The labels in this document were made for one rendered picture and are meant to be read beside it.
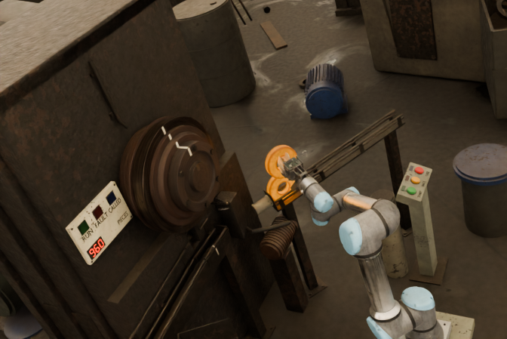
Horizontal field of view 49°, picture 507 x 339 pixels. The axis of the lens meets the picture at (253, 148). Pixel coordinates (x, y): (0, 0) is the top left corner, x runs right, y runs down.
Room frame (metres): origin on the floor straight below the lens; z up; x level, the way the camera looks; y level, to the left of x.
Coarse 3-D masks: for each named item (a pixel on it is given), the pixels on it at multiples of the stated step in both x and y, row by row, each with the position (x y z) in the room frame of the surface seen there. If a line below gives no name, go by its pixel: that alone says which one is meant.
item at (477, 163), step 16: (480, 144) 2.32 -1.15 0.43; (496, 144) 2.28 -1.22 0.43; (464, 160) 2.24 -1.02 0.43; (480, 160) 2.20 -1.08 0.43; (496, 160) 2.16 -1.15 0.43; (464, 176) 2.14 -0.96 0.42; (480, 176) 2.08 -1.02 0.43; (496, 176) 2.05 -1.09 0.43; (464, 192) 2.19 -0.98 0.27; (480, 192) 2.09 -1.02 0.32; (496, 192) 2.06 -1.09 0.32; (464, 208) 2.21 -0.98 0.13; (480, 208) 2.10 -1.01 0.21; (496, 208) 2.06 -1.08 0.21; (480, 224) 2.10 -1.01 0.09; (496, 224) 2.06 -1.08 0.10
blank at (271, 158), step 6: (276, 150) 2.05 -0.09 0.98; (282, 150) 2.06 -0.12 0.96; (288, 150) 2.07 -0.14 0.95; (294, 150) 2.08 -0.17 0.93; (270, 156) 2.04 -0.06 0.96; (276, 156) 2.05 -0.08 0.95; (294, 156) 2.07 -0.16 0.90; (270, 162) 2.04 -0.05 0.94; (276, 162) 2.04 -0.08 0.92; (270, 168) 2.03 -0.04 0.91; (276, 168) 2.04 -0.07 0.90; (270, 174) 2.04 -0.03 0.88; (276, 174) 2.04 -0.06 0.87
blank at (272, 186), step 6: (270, 180) 2.15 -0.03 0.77; (276, 180) 2.14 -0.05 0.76; (282, 180) 2.15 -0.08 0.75; (288, 180) 2.15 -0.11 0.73; (294, 180) 2.16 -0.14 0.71; (270, 186) 2.13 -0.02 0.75; (276, 186) 2.13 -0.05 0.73; (288, 186) 2.16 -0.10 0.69; (270, 192) 2.12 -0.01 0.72; (276, 192) 2.13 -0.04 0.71; (282, 192) 2.16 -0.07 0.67; (276, 198) 2.13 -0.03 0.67
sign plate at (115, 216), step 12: (108, 192) 1.77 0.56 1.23; (96, 204) 1.71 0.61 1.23; (108, 204) 1.75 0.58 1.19; (120, 204) 1.79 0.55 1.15; (84, 216) 1.66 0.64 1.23; (108, 216) 1.73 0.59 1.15; (120, 216) 1.76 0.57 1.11; (132, 216) 1.80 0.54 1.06; (72, 228) 1.61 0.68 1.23; (96, 228) 1.67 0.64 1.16; (108, 228) 1.71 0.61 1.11; (120, 228) 1.74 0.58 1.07; (72, 240) 1.61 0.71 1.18; (84, 240) 1.62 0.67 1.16; (96, 240) 1.65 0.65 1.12; (108, 240) 1.69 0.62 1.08; (84, 252) 1.60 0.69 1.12; (96, 252) 1.63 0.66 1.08
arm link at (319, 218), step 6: (336, 204) 1.80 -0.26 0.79; (312, 210) 1.79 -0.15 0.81; (330, 210) 1.79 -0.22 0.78; (336, 210) 1.79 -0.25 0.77; (312, 216) 1.81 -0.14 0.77; (318, 216) 1.78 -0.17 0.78; (324, 216) 1.78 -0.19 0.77; (330, 216) 1.79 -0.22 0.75; (318, 222) 1.79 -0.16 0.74; (324, 222) 1.78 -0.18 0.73
